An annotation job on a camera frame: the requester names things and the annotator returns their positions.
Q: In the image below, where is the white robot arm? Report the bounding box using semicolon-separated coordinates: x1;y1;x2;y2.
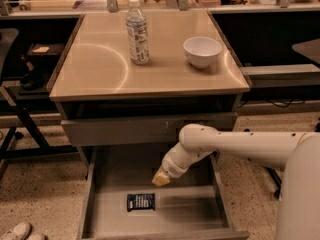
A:
152;124;320;240

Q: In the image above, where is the grey drawer cabinet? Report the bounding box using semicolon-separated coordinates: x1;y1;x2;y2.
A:
45;9;253;182

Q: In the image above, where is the white shoe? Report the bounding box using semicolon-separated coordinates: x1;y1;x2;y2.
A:
0;222;32;240
26;232;46;240

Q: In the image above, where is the clear plastic water bottle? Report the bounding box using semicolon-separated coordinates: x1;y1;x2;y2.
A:
126;0;149;65

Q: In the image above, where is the black chair frame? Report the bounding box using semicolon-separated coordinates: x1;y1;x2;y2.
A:
0;28;81;182

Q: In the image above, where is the dark blue rxbar wrapper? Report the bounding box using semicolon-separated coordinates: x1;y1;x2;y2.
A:
127;193;155;212

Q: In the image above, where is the open middle drawer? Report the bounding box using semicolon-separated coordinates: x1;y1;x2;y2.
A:
77;143;249;240

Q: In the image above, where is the white ceramic bowl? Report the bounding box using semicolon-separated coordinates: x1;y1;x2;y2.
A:
183;37;222;69

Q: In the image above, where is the grey upper drawer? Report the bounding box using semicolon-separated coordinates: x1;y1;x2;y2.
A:
62;112;237;146

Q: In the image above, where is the brown box on shelf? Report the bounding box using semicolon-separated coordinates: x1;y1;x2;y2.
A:
27;43;64;56

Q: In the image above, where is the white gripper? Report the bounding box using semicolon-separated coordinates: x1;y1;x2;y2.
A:
152;150;190;187

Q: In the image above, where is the black bag under desk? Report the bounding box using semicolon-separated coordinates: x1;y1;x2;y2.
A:
20;55;45;90

